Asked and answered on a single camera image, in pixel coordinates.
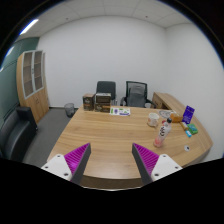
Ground small blue white box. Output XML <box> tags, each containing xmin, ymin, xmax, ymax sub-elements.
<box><xmin>185</xmin><ymin>130</ymin><xmax>192</xmax><ymax>138</ymax></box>

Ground grey mesh waste bin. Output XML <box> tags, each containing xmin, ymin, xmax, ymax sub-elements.
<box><xmin>64</xmin><ymin>103</ymin><xmax>75</xmax><ymax>118</ymax></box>

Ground black leather sofa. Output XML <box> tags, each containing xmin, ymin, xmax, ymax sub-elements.
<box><xmin>0</xmin><ymin>107</ymin><xmax>37</xmax><ymax>162</ymax></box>

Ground purple standing card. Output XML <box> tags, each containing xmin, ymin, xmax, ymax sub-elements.
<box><xmin>182</xmin><ymin>106</ymin><xmax>195</xmax><ymax>124</ymax></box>

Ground desk cable grommet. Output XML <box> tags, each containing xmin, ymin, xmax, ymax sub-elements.
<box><xmin>184</xmin><ymin>145</ymin><xmax>190</xmax><ymax>151</ymax></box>

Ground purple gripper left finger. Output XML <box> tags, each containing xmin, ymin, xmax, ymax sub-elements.
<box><xmin>42</xmin><ymin>143</ymin><xmax>91</xmax><ymax>185</ymax></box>

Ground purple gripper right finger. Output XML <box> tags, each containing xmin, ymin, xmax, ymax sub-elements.
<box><xmin>132</xmin><ymin>143</ymin><xmax>182</xmax><ymax>185</ymax></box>

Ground white ceramic mug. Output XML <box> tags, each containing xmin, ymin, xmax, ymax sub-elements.
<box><xmin>147</xmin><ymin>113</ymin><xmax>159</xmax><ymax>127</ymax></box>

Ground brown tall box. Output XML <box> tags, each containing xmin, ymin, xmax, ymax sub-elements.
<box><xmin>83</xmin><ymin>93</ymin><xmax>95</xmax><ymax>111</ymax></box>

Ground wooden glass-door cabinet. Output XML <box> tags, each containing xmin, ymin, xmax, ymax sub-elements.
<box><xmin>16</xmin><ymin>50</ymin><xmax>49</xmax><ymax>122</ymax></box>

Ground wooden side desk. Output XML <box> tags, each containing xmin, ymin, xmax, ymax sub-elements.
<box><xmin>152</xmin><ymin>92</ymin><xmax>185</xmax><ymax>114</ymax></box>

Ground clear plastic wrapper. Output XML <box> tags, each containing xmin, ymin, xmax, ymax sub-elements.
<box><xmin>159</xmin><ymin>110</ymin><xmax>174</xmax><ymax>118</ymax></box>

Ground dark office chair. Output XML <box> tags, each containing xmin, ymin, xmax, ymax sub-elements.
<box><xmin>96</xmin><ymin>81</ymin><xmax>117</xmax><ymax>105</ymax></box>

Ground green small box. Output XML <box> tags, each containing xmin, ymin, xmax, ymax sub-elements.
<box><xmin>188</xmin><ymin>124</ymin><xmax>198</xmax><ymax>135</ymax></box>

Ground clear water bottle pink label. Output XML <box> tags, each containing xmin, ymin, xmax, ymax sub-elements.
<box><xmin>153</xmin><ymin>118</ymin><xmax>172</xmax><ymax>148</ymax></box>

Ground wooden tissue box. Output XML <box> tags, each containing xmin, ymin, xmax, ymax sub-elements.
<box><xmin>170</xmin><ymin>113</ymin><xmax>183</xmax><ymax>123</ymax></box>

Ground stacked brown cardboard boxes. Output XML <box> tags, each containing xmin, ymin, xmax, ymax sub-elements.
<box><xmin>94</xmin><ymin>93</ymin><xmax>111</xmax><ymax>113</ymax></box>

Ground grey mesh office chair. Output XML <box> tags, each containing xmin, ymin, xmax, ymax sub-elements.
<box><xmin>120</xmin><ymin>81</ymin><xmax>156</xmax><ymax>108</ymax></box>

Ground tan snack packet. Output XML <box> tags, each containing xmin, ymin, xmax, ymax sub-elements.
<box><xmin>180</xmin><ymin>122</ymin><xmax>188</xmax><ymax>130</ymax></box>

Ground white green leaflet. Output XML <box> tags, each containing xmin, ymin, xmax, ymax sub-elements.
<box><xmin>110</xmin><ymin>107</ymin><xmax>131</xmax><ymax>116</ymax></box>

